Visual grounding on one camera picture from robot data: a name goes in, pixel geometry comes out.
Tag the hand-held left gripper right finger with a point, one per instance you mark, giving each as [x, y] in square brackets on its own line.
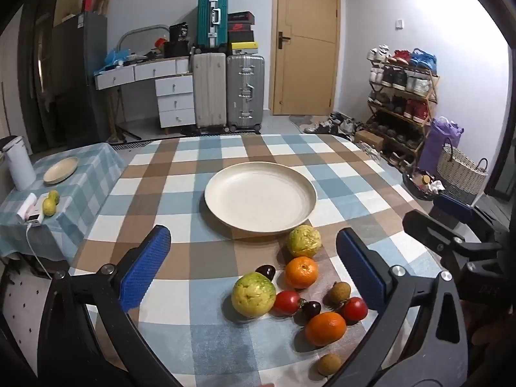
[363, 270]

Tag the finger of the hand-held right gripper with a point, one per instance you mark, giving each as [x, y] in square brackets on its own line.
[451, 205]
[427, 225]

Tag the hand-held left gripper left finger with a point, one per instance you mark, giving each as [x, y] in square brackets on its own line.
[145, 266]

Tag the brown longan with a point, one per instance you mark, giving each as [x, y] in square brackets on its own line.
[328, 365]
[338, 292]

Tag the red tomato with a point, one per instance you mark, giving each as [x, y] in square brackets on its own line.
[287, 302]
[354, 309]

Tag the orange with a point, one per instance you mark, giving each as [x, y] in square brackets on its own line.
[325, 327]
[301, 272]

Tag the dark purple plum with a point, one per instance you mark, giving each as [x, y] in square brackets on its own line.
[311, 309]
[266, 271]

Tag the brown-spotted guava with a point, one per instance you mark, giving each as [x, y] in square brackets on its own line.
[304, 241]

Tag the smooth yellow-green guava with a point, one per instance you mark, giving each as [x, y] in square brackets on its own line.
[253, 294]

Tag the large cream plate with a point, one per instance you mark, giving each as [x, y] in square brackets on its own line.
[258, 197]

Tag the dark round basket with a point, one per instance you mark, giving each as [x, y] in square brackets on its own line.
[419, 187]

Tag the purple bag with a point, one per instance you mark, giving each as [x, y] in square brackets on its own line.
[435, 145]

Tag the brown and blue checked tablecloth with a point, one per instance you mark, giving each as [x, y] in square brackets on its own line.
[181, 209]

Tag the small cardboard box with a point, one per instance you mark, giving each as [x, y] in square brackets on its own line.
[369, 139]

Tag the light blue checked tablecloth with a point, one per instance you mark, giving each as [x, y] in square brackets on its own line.
[88, 177]

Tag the small yellow-green fruit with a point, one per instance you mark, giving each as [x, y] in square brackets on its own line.
[55, 196]
[48, 206]

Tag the wooden shoe rack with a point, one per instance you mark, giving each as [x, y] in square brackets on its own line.
[433, 92]

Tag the white charger device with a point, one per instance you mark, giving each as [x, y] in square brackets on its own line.
[31, 209]

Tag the small beige plate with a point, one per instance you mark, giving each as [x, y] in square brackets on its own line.
[60, 170]

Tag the white perforated panel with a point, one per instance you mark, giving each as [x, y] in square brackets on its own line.
[20, 310]

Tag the rows of assorted shoes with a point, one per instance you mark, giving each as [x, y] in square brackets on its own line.
[399, 78]

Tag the pile of sneakers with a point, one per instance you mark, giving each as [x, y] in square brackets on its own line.
[334, 123]

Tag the white kettle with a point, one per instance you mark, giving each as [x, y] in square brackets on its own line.
[18, 165]

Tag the white desk with drawers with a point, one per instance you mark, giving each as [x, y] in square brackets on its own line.
[173, 100]

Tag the beige suitcase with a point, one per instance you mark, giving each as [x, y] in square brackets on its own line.
[209, 88]

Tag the grey refrigerator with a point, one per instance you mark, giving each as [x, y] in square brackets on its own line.
[80, 76]

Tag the silver suitcase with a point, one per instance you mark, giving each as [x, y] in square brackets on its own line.
[245, 88]

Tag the blue plastic bag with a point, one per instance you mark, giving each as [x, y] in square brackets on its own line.
[117, 57]

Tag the wooden door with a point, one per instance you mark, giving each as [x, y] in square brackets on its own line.
[306, 48]

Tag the small red item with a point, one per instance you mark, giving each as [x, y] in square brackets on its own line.
[160, 42]

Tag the dark tall cabinet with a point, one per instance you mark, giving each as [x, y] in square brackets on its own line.
[36, 68]

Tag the black printed bag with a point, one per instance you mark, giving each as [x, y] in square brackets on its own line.
[179, 32]

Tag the yellow and black shoe box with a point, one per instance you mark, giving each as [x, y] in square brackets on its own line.
[244, 47]

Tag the teal suitcase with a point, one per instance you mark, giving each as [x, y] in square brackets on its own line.
[211, 20]

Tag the black and red shoe box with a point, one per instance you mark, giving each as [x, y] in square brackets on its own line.
[241, 17]

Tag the brown cardboard sheet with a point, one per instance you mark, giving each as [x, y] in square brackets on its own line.
[104, 2]

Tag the red paper bag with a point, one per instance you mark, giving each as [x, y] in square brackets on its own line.
[88, 0]

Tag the grey arched mirror frame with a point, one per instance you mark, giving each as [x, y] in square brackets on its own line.
[143, 29]

